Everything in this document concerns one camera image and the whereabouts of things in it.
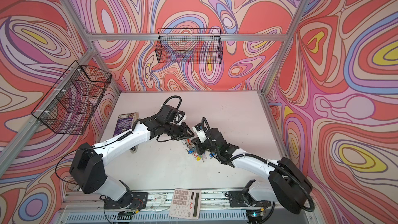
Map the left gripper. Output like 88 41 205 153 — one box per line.
164 122 197 141

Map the round keyring disc with keys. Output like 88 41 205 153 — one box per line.
181 139 215 163

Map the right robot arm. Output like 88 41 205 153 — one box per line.
192 117 315 214

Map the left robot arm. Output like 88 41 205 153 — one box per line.
69 95 194 207

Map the white pink calculator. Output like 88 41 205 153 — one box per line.
169 189 202 220

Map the clear tape roll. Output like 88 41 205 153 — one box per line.
130 146 137 153

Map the small white label card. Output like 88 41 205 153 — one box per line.
153 194 167 204

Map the purple book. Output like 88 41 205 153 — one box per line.
113 112 139 137

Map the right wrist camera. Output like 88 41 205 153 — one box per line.
193 123 207 143

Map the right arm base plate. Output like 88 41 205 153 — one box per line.
224 190 272 208

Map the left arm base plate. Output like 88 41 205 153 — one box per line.
104 192 149 210

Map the back wire basket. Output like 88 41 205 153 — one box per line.
155 28 223 64

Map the wire basket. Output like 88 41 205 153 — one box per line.
155 28 223 64
31 61 112 135

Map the left wire basket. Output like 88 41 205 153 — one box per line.
31 61 112 135

